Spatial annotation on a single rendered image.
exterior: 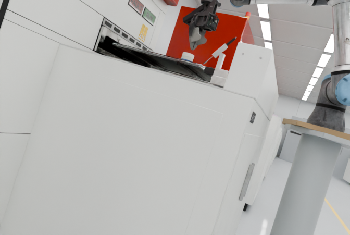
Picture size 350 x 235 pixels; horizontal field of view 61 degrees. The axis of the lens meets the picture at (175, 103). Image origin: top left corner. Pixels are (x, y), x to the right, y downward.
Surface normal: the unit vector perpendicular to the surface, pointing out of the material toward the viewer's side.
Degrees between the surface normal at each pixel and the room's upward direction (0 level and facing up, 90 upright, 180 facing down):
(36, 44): 90
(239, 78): 90
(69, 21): 90
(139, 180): 90
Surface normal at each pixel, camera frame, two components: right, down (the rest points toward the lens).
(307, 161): -0.63, -0.21
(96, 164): -0.34, -0.12
